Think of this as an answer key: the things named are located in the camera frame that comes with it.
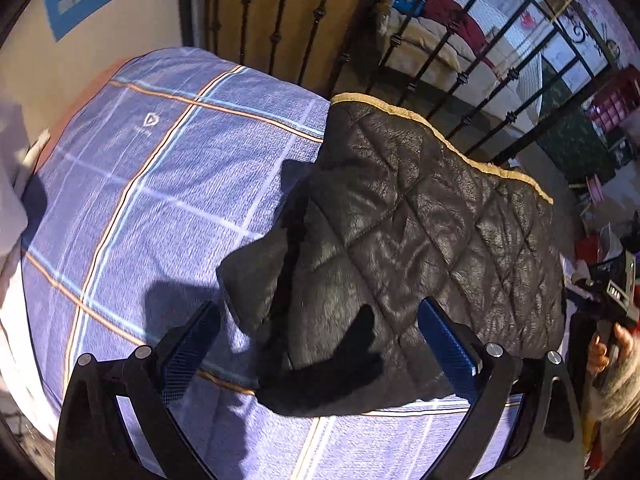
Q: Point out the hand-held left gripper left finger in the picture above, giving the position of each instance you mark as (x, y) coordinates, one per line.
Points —
(192, 340)

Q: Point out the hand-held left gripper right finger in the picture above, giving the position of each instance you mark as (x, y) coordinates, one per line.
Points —
(447, 341)

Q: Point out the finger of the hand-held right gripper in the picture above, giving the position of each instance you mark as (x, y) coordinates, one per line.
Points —
(585, 287)

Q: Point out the black quilted fur-trimmed jacket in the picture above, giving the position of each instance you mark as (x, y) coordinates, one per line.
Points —
(390, 210)

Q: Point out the person's right forearm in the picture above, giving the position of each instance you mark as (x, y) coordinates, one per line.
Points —
(620, 402)

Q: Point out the person's right hand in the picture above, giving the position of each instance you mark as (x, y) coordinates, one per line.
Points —
(600, 356)

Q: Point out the green patterned cloth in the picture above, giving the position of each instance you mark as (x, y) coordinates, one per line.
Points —
(575, 140)

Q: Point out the blue plaid bed sheet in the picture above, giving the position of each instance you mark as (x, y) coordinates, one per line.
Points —
(150, 185)

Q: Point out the red storage rack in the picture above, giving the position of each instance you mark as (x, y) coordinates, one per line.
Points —
(610, 105)

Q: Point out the white background bed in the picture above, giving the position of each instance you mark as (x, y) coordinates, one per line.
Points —
(525, 80)

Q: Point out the beige blanket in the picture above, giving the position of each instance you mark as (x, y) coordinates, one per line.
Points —
(425, 36)

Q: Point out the red blanket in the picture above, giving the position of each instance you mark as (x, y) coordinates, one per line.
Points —
(450, 10)

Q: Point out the wooden board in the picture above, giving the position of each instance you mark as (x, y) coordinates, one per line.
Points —
(260, 20)

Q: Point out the small blue item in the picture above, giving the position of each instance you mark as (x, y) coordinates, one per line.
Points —
(407, 2)

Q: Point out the black iron bed frame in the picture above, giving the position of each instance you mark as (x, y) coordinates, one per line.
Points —
(186, 5)

